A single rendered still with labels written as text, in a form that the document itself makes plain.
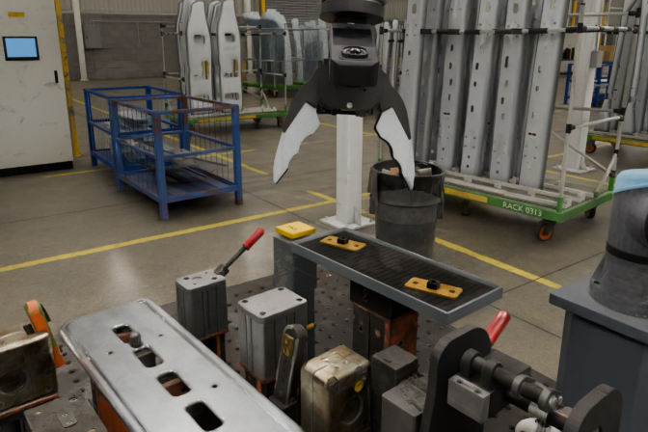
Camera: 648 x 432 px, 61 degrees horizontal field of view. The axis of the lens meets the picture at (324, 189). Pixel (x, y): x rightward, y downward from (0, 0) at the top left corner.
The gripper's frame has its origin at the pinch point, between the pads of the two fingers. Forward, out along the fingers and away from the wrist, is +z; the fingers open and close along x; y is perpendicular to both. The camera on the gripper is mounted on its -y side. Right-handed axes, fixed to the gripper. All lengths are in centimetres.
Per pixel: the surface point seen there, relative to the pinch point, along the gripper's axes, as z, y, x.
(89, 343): 33, 41, 40
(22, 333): 29, 34, 49
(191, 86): -97, 859, 162
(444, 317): 18.3, 14.9, -16.8
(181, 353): 33, 37, 23
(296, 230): 12, 51, 3
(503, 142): -20, 411, -183
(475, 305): 17.3, 18.3, -22.5
